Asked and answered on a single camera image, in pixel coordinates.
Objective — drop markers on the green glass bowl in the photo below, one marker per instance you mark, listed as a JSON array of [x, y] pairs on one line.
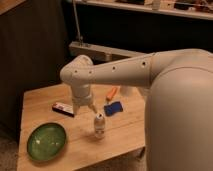
[[46, 142]]

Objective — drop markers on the blue sponge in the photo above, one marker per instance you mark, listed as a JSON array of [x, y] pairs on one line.
[[113, 108]]

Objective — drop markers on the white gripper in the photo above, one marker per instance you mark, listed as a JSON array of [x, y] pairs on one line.
[[84, 100]]

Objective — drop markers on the orange marker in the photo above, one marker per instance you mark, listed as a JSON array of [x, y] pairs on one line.
[[111, 93]]

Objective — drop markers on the small white bottle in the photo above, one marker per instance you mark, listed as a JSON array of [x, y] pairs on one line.
[[99, 126]]

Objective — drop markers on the grey metal rail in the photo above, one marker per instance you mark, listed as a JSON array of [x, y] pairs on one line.
[[100, 53]]

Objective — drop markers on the thin metal pole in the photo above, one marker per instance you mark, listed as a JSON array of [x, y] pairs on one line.
[[79, 37]]

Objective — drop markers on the black and white eraser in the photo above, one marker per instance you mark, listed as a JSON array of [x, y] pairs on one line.
[[63, 109]]

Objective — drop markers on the white shelf board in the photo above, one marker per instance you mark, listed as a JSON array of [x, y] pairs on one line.
[[142, 8]]

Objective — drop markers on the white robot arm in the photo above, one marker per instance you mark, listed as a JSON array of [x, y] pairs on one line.
[[178, 108]]

